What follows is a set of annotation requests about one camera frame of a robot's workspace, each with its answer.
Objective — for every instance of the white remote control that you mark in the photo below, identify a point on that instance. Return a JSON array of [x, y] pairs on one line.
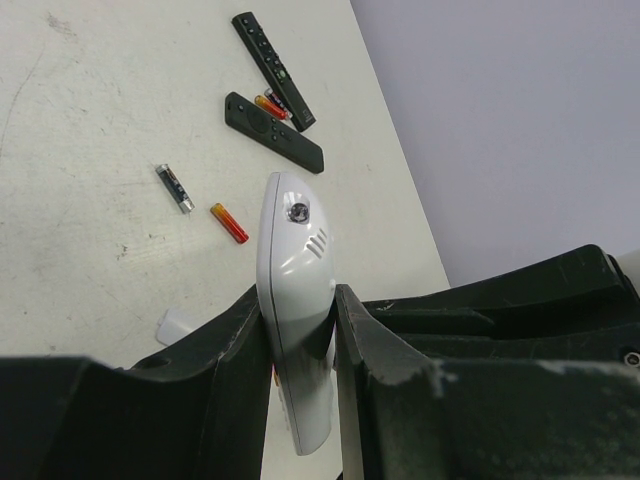
[[296, 285]]

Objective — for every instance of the black silver battery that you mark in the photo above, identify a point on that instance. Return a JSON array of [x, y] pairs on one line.
[[175, 188]]

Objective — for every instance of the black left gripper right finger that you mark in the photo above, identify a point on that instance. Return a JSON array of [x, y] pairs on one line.
[[532, 374]]

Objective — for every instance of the red orange battery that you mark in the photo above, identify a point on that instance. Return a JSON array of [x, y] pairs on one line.
[[224, 217]]

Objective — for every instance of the wide black remote control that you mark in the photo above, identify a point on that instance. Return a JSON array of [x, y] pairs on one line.
[[273, 134]]

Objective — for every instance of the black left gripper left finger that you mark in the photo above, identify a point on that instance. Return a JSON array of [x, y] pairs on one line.
[[194, 410]]

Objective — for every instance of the white battery cover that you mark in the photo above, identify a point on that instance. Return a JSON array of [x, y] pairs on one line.
[[173, 326]]

